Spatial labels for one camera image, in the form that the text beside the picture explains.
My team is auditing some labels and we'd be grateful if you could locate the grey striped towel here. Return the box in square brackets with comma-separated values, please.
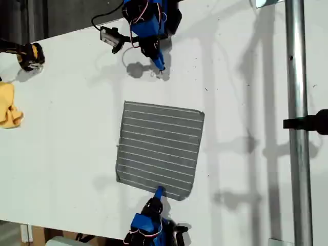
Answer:
[115, 100, 206, 202]

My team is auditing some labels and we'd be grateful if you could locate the white box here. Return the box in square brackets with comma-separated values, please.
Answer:
[45, 235, 77, 246]

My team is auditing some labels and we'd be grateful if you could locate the brown cardboard box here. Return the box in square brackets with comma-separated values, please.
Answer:
[31, 225, 124, 246]

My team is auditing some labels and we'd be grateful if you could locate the black yellow power drill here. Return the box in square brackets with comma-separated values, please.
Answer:
[0, 38, 46, 72]

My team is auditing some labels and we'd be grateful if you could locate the white table leg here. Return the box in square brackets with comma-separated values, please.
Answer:
[20, 224, 33, 243]

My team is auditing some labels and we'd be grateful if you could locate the dark shelving unit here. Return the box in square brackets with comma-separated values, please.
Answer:
[0, 0, 49, 45]

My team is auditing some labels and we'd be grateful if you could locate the yellow cloth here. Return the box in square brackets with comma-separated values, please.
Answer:
[0, 81, 25, 129]

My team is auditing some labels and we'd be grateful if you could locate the black clamp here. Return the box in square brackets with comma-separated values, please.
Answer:
[282, 109, 328, 136]

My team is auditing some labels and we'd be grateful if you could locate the black camera stalk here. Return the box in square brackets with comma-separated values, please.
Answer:
[112, 34, 141, 54]

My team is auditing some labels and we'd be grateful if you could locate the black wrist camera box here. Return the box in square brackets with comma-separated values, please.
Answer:
[169, 222, 191, 246]
[99, 25, 120, 47]

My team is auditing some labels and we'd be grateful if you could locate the black camera cable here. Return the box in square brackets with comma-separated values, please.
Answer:
[91, 0, 126, 32]

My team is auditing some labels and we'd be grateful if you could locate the steel post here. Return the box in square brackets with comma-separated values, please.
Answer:
[284, 0, 314, 246]

